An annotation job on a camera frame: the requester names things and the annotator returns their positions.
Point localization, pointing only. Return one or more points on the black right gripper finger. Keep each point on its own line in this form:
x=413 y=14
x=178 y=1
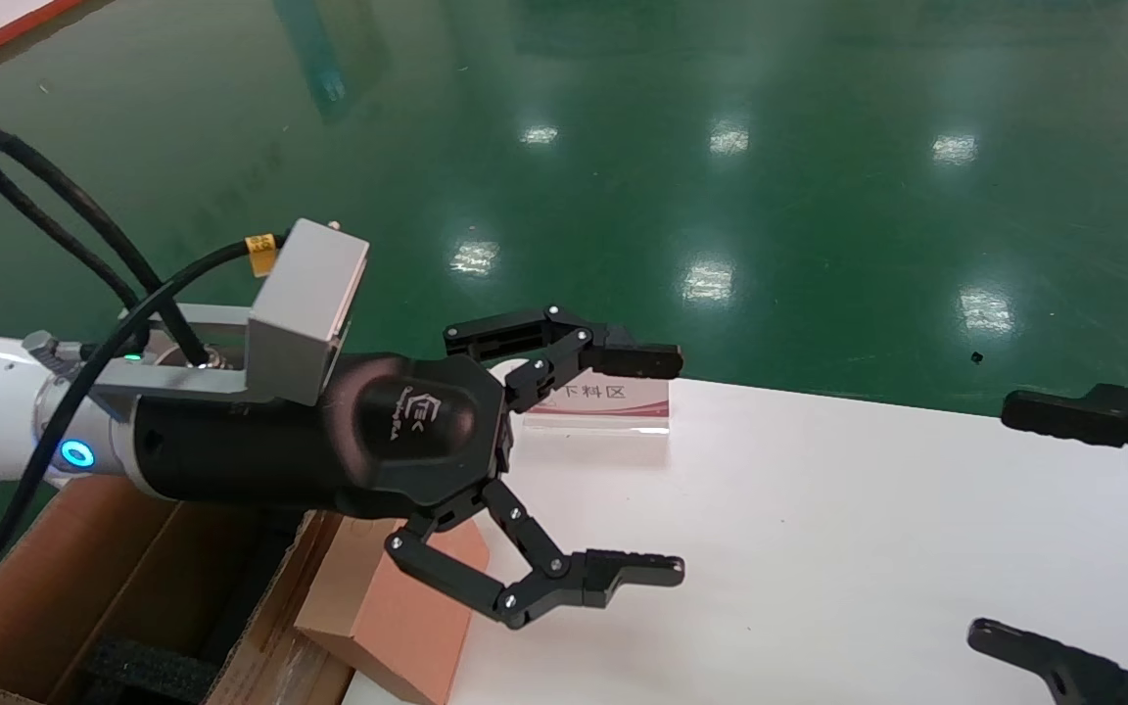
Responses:
x=1063 y=419
x=1073 y=676

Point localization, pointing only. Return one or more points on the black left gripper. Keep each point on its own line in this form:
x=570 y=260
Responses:
x=329 y=441

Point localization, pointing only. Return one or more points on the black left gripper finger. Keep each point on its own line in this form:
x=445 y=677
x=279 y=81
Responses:
x=623 y=357

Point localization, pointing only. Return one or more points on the small cardboard box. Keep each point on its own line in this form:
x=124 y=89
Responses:
x=398 y=627

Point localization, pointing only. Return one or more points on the large cardboard box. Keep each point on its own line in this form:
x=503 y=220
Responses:
x=84 y=568

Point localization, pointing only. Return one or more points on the acrylic sign with red stripe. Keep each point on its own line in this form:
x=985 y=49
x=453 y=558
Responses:
x=623 y=406

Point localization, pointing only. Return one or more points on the black foam pad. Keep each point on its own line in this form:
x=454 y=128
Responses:
x=148 y=671

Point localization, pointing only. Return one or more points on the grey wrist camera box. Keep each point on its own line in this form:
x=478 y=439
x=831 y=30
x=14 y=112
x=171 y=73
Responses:
x=305 y=294

